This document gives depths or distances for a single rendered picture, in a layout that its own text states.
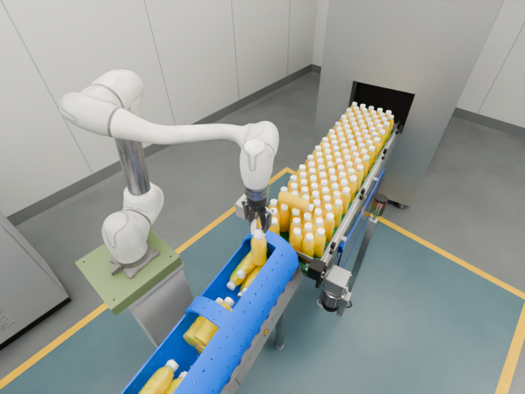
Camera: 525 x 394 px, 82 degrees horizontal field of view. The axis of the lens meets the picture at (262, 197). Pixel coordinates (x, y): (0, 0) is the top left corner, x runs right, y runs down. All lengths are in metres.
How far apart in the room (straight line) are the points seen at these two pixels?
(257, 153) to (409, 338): 2.05
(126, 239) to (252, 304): 0.62
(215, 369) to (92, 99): 0.96
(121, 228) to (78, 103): 0.56
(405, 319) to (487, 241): 1.24
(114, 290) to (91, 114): 0.82
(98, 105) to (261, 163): 0.53
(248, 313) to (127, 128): 0.78
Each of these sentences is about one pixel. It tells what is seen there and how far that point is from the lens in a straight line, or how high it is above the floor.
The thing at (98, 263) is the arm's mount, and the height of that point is 1.06.
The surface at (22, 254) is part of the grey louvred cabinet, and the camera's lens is 2.54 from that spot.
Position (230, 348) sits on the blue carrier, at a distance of 1.21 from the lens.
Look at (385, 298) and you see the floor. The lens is 2.77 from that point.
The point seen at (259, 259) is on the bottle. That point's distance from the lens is 1.35.
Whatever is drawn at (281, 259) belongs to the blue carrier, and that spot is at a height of 1.20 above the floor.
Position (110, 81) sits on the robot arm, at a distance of 1.20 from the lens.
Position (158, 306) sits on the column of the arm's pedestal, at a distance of 1.77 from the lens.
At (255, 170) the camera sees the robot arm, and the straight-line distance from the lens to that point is 0.96.
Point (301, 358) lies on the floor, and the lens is 2.44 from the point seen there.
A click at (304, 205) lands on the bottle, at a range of 1.64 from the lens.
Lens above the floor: 2.31
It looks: 44 degrees down
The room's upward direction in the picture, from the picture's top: 2 degrees counter-clockwise
